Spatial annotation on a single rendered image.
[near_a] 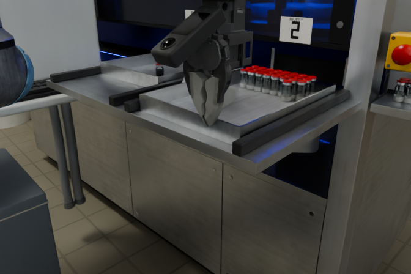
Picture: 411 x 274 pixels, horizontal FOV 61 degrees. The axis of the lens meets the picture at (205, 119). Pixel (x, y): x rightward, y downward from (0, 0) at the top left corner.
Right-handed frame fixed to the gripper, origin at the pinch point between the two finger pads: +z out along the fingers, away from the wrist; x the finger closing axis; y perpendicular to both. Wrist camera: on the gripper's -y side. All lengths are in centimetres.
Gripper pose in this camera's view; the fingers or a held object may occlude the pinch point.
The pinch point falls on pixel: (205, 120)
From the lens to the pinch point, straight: 57.2
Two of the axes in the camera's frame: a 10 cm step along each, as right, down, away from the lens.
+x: -7.3, -2.5, 6.4
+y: 6.8, -2.6, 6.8
